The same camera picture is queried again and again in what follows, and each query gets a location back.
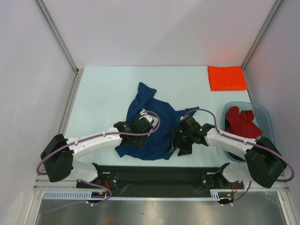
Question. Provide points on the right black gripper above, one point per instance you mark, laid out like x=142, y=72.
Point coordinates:
x=179, y=139

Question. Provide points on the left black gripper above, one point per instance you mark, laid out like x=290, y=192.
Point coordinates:
x=140, y=144

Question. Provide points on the blue t shirt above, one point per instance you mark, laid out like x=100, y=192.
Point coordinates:
x=158, y=144

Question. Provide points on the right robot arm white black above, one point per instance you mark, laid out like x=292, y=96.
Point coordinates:
x=261, y=161

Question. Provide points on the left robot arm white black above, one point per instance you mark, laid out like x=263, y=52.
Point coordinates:
x=60, y=158

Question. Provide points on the black t shirt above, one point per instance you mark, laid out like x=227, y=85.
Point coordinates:
x=239, y=158

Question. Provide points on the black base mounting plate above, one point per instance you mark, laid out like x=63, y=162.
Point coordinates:
x=161, y=182

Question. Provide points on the red t shirt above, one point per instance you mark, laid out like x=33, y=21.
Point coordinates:
x=241, y=123

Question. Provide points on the folded orange t shirt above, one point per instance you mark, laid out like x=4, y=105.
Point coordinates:
x=226, y=78

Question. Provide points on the clear blue plastic bin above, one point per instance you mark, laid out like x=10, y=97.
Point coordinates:
x=262, y=117

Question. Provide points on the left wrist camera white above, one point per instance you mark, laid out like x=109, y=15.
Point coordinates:
x=150, y=118

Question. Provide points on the left aluminium corner post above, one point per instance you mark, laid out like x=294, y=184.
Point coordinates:
x=56, y=34

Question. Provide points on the aluminium corner post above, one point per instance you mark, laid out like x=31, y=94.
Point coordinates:
x=262, y=31
x=56, y=34

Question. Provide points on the white slotted cable duct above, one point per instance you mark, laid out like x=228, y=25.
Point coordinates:
x=94, y=195

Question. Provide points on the aluminium rail front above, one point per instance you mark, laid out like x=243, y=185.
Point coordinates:
x=46, y=184

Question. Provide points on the right aluminium corner post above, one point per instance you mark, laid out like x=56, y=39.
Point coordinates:
x=262, y=31

